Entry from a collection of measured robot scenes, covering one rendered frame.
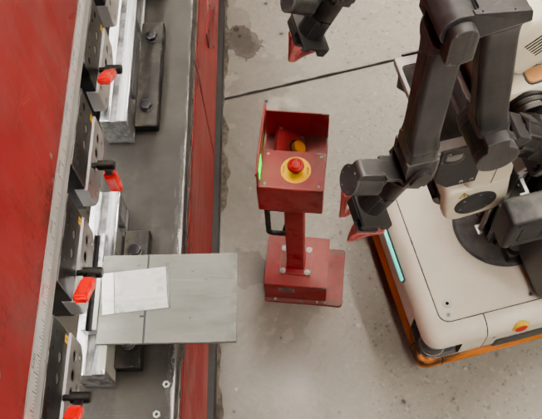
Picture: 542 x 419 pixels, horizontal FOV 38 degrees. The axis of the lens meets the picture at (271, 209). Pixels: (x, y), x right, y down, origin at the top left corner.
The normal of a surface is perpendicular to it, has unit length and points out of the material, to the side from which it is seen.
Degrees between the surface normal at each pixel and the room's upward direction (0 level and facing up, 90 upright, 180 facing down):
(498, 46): 93
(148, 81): 0
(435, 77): 90
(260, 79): 0
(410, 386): 0
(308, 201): 90
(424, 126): 90
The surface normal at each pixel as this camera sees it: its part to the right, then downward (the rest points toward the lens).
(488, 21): 0.24, 0.86
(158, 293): -0.04, -0.45
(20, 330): 1.00, -0.03
